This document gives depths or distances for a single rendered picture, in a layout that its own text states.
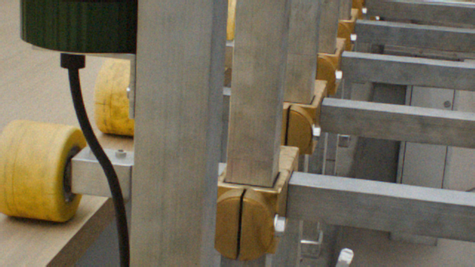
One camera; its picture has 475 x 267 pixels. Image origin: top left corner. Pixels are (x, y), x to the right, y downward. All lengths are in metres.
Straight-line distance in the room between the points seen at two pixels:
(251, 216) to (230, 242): 0.03
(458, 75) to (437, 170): 1.90
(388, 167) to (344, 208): 2.50
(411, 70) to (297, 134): 0.34
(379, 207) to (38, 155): 0.27
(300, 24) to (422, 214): 0.26
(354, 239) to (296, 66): 2.27
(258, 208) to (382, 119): 0.33
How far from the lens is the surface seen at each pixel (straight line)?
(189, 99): 0.45
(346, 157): 1.69
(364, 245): 3.16
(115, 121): 1.03
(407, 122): 1.00
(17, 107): 1.16
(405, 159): 3.12
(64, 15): 0.44
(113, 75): 1.03
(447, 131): 1.00
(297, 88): 0.95
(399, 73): 1.24
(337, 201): 0.76
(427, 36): 1.49
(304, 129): 0.93
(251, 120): 0.71
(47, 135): 0.80
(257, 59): 0.69
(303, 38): 0.94
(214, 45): 0.44
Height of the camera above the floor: 1.21
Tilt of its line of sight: 17 degrees down
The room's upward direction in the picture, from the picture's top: 4 degrees clockwise
